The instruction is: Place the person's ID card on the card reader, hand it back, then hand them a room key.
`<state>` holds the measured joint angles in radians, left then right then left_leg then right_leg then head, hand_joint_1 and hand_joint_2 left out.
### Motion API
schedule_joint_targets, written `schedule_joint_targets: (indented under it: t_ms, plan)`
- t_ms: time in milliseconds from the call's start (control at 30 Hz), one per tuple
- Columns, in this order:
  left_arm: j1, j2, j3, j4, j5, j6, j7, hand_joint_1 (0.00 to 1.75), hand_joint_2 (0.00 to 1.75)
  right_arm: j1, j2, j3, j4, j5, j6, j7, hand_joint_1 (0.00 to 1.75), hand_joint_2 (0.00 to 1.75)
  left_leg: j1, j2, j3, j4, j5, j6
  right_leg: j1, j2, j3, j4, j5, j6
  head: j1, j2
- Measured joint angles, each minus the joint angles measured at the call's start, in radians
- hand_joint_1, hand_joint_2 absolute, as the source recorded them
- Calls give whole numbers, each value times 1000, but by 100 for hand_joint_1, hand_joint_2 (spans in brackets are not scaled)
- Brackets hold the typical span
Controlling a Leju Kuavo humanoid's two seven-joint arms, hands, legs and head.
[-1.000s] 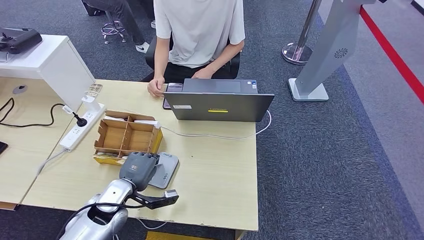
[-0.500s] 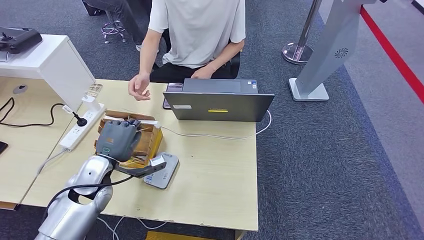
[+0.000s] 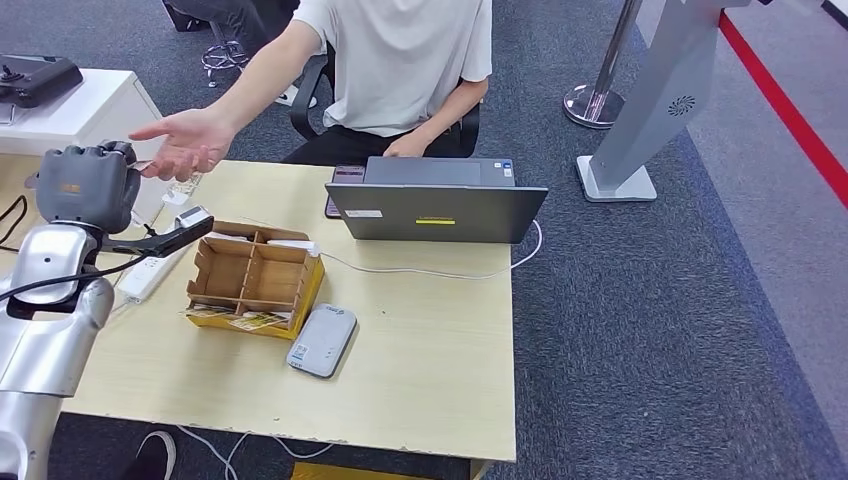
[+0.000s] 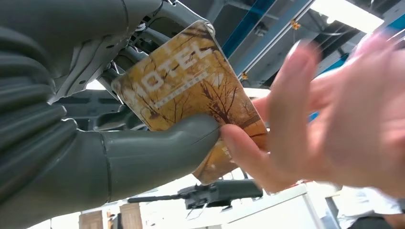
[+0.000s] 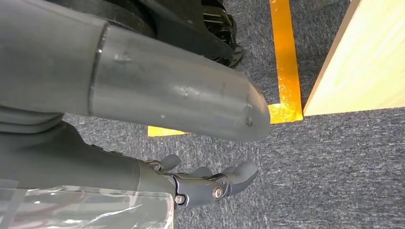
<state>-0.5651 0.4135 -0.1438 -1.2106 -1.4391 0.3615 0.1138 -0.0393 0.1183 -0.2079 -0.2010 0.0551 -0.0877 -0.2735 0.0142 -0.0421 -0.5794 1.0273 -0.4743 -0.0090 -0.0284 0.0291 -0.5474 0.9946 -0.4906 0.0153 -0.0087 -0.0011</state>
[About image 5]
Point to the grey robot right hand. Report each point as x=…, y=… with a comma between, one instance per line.
x=158, y=88

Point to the pale wooden desk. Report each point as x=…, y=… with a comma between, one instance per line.
x=373, y=69

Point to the yellow floor tape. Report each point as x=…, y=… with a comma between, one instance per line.
x=284, y=47

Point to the clear plastic film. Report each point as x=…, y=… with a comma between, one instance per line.
x=95, y=211

